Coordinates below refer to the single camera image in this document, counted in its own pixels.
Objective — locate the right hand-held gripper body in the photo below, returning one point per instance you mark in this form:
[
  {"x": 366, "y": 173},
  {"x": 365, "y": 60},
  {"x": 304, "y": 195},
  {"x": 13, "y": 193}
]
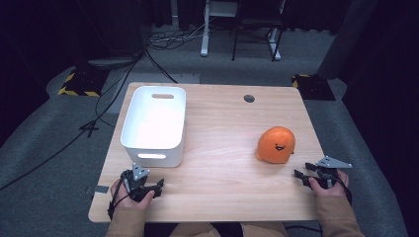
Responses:
[{"x": 327, "y": 173}]

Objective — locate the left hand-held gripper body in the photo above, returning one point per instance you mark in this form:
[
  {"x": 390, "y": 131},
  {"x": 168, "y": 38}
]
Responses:
[{"x": 135, "y": 184}]

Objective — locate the orange smiling plush toy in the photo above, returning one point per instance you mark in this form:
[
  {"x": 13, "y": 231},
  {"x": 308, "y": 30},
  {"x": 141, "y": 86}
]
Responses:
[{"x": 275, "y": 146}]

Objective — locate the white plastic storage bin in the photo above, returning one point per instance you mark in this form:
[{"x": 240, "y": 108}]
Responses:
[{"x": 154, "y": 125}]

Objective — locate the person's left hand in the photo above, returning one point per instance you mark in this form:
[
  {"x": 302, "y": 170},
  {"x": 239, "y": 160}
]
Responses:
[{"x": 126, "y": 201}]

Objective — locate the person's right hand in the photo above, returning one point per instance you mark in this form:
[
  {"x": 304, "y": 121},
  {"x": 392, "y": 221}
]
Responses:
[{"x": 331, "y": 192}]

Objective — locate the grey tape piece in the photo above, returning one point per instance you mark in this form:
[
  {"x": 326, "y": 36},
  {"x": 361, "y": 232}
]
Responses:
[{"x": 101, "y": 189}]

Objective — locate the person's tan trouser legs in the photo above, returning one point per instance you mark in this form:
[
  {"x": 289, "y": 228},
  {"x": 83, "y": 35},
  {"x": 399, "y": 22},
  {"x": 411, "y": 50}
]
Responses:
[{"x": 197, "y": 230}]

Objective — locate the black yellow striped base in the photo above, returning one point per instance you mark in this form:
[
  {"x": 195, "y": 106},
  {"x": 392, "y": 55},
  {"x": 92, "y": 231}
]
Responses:
[
  {"x": 82, "y": 85},
  {"x": 313, "y": 87}
]

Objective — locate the dark round table grommet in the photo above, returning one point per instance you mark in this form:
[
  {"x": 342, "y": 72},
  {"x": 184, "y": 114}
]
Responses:
[{"x": 249, "y": 98}]

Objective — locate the white desk leg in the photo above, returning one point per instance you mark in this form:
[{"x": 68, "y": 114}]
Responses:
[
  {"x": 274, "y": 46},
  {"x": 205, "y": 36}
]

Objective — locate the grey slanted column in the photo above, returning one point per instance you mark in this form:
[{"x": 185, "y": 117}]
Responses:
[{"x": 346, "y": 39}]

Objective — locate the black metal chair frame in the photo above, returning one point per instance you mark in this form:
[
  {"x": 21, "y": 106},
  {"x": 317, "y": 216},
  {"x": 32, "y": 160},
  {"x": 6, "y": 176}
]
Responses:
[{"x": 234, "y": 42}]

